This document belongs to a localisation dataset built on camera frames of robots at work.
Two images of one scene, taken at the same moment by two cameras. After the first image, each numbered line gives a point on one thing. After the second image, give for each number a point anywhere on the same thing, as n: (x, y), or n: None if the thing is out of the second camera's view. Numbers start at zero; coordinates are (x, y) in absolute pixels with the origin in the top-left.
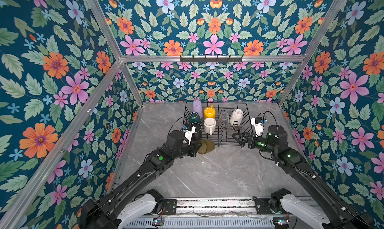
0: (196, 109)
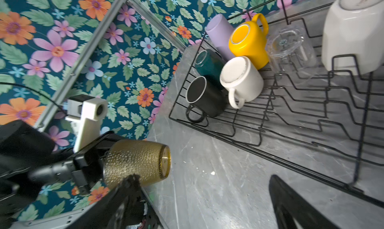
0: (219, 29)
